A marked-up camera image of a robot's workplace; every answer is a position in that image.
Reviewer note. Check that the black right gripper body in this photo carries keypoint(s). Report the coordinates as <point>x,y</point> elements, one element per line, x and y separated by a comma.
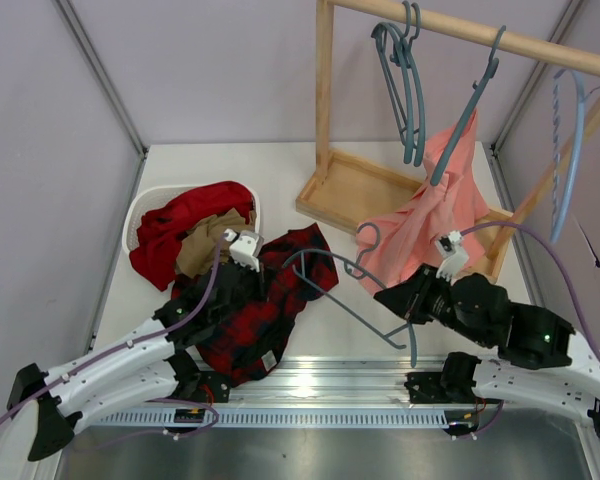
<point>412,292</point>

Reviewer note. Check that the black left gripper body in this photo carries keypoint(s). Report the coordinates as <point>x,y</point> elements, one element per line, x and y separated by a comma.
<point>250,279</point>

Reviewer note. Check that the red plaid skirt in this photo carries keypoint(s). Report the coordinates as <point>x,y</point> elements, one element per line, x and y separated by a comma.
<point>250,343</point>

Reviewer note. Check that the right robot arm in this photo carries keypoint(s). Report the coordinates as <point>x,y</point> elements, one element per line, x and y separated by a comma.
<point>541,360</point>

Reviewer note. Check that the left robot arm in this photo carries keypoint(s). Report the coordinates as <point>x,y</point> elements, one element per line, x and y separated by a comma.
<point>151,362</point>

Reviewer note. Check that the light blue hanger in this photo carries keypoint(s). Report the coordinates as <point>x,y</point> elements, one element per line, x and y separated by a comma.
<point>566,158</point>

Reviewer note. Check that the teal hanger holding shirt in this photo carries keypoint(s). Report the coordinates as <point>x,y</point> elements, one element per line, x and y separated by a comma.
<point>463,121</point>

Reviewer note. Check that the tan garment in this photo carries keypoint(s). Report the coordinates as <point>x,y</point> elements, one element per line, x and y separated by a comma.
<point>197,251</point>

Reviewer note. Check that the pink shirt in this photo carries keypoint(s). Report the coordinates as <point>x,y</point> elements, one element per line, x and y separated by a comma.
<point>393,246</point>

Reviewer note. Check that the red garment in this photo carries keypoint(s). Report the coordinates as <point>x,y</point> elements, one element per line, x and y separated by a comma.
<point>162,231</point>

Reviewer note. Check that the white laundry basket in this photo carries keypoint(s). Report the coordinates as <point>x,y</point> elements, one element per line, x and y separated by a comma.
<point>147,200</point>

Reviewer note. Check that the wooden clothes rack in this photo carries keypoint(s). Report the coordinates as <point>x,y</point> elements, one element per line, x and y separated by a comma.
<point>346,189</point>

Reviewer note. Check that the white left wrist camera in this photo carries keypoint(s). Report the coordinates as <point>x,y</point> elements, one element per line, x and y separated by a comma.
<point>244,248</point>

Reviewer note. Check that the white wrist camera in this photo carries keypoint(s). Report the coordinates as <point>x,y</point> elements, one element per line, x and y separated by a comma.
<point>454,256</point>
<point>244,248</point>

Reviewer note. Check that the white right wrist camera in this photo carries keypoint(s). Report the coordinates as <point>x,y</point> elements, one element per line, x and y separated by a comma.
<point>454,256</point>

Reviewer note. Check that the aluminium mounting rail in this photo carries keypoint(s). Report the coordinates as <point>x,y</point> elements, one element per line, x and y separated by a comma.
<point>312,382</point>

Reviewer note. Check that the white slotted cable duct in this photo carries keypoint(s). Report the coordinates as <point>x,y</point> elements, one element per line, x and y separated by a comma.
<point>225,417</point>

